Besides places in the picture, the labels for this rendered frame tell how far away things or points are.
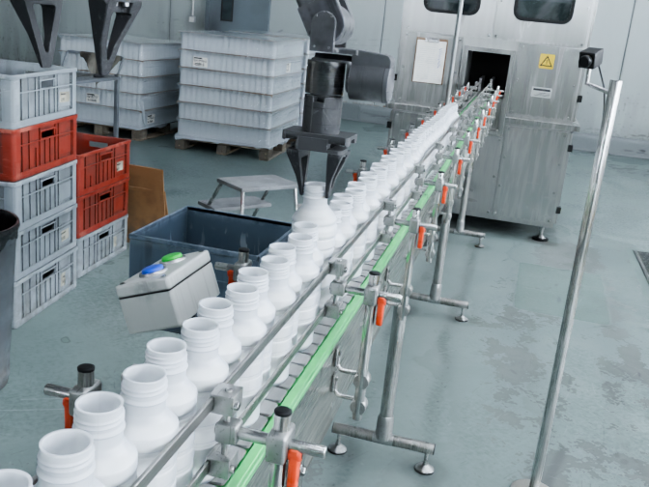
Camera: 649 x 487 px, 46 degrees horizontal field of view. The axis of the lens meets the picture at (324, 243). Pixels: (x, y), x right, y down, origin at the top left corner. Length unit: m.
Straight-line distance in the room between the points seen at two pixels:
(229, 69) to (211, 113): 0.49
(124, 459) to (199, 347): 0.17
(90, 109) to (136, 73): 0.69
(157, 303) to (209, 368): 0.28
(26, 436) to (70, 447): 2.28
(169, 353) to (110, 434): 0.11
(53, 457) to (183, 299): 0.51
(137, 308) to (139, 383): 0.40
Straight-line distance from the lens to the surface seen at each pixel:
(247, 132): 7.84
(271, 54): 7.70
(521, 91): 5.78
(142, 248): 1.79
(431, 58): 5.80
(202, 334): 0.75
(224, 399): 0.74
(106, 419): 0.62
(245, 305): 0.86
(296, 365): 1.08
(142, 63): 8.32
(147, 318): 1.05
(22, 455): 2.78
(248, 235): 2.01
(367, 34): 11.51
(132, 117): 8.43
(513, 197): 5.88
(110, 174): 4.47
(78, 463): 0.57
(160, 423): 0.67
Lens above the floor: 1.47
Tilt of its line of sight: 16 degrees down
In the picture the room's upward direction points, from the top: 6 degrees clockwise
